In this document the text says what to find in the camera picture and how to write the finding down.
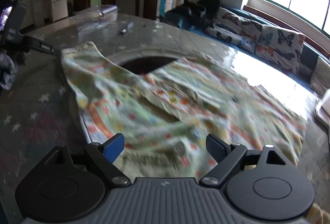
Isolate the flat butterfly cushion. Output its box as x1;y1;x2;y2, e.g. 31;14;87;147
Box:
205;7;263;54

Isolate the round black induction cooktop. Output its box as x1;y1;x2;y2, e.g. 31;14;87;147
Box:
120;56;177;75

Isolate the pink tissue pack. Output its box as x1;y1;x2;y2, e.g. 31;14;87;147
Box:
314;89;329;128

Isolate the blue white cabinet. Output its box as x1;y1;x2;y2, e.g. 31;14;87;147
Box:
156;0;176;17

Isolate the grey plain pillow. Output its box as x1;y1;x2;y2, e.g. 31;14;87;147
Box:
309;57;330;96

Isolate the large butterfly pillow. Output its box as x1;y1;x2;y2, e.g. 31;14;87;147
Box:
255;25;305;74

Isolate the black bag on sofa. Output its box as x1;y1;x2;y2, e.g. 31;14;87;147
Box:
166;0;222;26

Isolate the colourful patterned children's shirt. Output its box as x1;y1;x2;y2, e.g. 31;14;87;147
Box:
61;42;306;179

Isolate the clear plastic storage bag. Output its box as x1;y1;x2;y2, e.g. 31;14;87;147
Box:
74;5;118;32

